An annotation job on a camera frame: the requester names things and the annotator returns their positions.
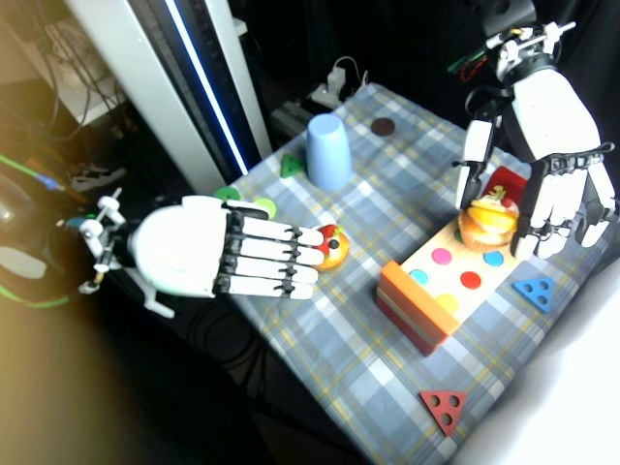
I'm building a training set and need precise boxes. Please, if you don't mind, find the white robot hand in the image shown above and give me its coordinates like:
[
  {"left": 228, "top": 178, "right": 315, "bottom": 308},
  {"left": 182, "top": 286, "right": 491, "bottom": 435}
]
[
  {"left": 128, "top": 194, "right": 326, "bottom": 320},
  {"left": 454, "top": 67, "right": 620, "bottom": 262}
]

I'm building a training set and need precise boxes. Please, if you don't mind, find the blue plaid tablecloth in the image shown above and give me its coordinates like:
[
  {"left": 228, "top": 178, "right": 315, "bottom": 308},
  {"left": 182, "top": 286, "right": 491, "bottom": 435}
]
[{"left": 231, "top": 82, "right": 612, "bottom": 465}]

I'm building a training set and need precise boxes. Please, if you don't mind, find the black cable coil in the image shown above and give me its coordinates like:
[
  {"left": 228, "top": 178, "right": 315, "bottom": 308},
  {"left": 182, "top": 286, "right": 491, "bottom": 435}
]
[{"left": 183, "top": 304, "right": 272, "bottom": 388}]

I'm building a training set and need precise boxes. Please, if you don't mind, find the grey metal profile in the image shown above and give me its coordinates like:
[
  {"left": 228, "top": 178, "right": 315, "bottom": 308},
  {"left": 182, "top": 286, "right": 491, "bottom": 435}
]
[{"left": 269, "top": 100, "right": 311, "bottom": 141}]

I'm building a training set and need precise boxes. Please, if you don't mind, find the strawberry topped toy cupcake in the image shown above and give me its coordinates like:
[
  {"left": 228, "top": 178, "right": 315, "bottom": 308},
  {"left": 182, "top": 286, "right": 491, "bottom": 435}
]
[{"left": 312, "top": 223, "right": 352, "bottom": 273}]

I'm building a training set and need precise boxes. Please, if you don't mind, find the white power strip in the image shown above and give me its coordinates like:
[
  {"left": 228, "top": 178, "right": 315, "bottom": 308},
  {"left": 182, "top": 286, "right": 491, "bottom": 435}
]
[{"left": 309, "top": 67, "right": 355, "bottom": 110}]

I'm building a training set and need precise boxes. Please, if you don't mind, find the white column with blue strip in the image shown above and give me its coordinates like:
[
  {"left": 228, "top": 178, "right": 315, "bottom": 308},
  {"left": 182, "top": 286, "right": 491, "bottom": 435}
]
[{"left": 65, "top": 0, "right": 273, "bottom": 204}]

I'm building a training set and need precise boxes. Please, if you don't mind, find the orange slice topped toy cupcake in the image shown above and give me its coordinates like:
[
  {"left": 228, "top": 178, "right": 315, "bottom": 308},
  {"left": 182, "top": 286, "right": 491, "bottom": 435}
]
[{"left": 457, "top": 186, "right": 522, "bottom": 252}]

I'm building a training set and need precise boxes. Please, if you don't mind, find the toy bed with dots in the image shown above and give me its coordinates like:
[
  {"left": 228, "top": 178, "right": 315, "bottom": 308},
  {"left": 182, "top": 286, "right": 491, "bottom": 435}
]
[{"left": 375, "top": 165, "right": 534, "bottom": 358}]

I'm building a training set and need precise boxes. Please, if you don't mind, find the blue triangle block with holes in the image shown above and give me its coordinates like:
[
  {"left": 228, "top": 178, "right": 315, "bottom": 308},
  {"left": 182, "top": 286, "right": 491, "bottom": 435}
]
[{"left": 511, "top": 275, "right": 557, "bottom": 315}]

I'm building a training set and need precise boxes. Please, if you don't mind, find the light green disc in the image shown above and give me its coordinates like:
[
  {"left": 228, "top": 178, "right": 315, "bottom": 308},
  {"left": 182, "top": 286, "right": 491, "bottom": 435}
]
[{"left": 251, "top": 197, "right": 278, "bottom": 219}]

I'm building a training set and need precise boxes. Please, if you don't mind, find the green triangle block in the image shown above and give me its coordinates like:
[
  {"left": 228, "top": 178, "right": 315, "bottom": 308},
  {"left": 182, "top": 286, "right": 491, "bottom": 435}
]
[{"left": 279, "top": 153, "right": 308, "bottom": 179}]

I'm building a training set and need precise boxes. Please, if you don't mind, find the white blurred foreground panel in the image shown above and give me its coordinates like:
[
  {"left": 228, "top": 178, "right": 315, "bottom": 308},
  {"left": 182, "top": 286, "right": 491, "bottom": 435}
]
[{"left": 454, "top": 285, "right": 620, "bottom": 465}]

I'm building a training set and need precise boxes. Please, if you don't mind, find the light blue plastic cup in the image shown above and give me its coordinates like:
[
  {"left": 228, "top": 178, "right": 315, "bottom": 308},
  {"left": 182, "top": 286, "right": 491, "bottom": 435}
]
[{"left": 304, "top": 113, "right": 354, "bottom": 192}]

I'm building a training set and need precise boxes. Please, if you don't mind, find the green cable with blue plug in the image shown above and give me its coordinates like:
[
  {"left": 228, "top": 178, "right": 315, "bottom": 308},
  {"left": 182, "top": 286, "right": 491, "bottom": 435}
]
[{"left": 0, "top": 154, "right": 64, "bottom": 191}]

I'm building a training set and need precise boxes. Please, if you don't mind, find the white cable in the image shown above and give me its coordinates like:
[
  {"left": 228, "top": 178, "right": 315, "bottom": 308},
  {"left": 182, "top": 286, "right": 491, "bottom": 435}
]
[{"left": 333, "top": 55, "right": 370, "bottom": 92}]

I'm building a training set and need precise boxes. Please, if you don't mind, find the red triangle block with holes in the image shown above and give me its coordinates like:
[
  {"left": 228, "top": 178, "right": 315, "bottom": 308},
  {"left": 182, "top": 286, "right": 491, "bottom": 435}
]
[{"left": 418, "top": 389, "right": 469, "bottom": 438}]

